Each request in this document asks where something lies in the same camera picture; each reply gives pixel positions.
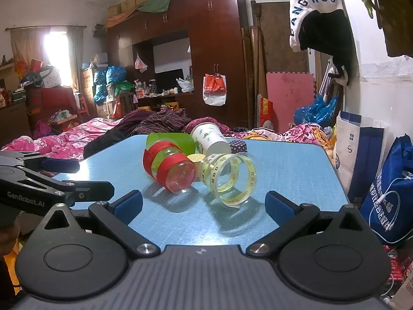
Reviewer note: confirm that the small white plastic bag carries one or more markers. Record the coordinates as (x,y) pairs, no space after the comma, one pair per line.
(140,63)

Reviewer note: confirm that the black television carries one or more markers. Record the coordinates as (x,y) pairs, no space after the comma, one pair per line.
(167,79)

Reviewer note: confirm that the small yellow dotted cup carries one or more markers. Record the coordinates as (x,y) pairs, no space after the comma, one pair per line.
(195,158)

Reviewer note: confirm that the dark hanging cloth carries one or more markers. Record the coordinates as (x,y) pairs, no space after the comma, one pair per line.
(400,13)

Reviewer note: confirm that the red plastic stool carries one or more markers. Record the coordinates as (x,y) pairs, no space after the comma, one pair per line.
(83,105)

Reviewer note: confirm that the orange and white plastic bag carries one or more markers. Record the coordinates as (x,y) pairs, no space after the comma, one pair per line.
(214,98)

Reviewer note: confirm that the beige curtain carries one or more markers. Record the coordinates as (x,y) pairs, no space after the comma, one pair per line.
(27,43)

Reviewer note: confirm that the dark striped clothing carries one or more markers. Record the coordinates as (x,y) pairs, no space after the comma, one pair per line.
(155,121)

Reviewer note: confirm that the red printed bag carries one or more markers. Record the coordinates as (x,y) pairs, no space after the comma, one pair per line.
(266,113)

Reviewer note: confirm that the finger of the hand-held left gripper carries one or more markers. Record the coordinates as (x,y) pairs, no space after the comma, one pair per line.
(61,165)
(96,191)

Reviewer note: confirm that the white and black hanging garment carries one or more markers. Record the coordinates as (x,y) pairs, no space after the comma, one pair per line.
(309,6)

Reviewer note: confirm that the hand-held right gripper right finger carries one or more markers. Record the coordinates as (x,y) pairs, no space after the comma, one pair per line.
(280,208)

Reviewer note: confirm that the blue tote bag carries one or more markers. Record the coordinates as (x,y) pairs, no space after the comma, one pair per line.
(397,174)

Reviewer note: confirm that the white and blue paper bag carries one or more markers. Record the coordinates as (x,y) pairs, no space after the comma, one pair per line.
(355,155)

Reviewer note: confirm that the red-taped clear plastic cup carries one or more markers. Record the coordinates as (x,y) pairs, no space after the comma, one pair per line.
(171,164)

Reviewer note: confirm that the blue plastic bags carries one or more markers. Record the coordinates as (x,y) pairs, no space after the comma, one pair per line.
(114,74)
(314,109)

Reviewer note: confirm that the pink floral blanket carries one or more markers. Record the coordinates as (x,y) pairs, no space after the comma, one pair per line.
(64,139)

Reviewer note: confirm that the clear yellow-print plastic cup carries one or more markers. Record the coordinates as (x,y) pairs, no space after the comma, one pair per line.
(213,168)

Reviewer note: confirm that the dark polka dot cup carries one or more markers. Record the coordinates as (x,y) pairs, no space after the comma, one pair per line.
(238,146)

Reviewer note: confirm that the red armchair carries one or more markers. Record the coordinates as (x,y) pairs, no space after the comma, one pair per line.
(48,100)

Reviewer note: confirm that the white printed paper cup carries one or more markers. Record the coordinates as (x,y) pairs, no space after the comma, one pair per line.
(209,140)

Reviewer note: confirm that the large brown wooden wardrobe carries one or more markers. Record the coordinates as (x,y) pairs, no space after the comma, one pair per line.
(213,38)

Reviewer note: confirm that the pink foam mat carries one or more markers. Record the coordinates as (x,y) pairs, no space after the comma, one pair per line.
(290,97)

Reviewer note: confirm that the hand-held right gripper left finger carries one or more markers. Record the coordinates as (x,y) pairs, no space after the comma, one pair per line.
(129,205)

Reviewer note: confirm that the green plastic cup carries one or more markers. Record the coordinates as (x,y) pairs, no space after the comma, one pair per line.
(180,140)

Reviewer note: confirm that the brown wooden board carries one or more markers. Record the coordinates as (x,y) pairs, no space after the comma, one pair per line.
(277,32)

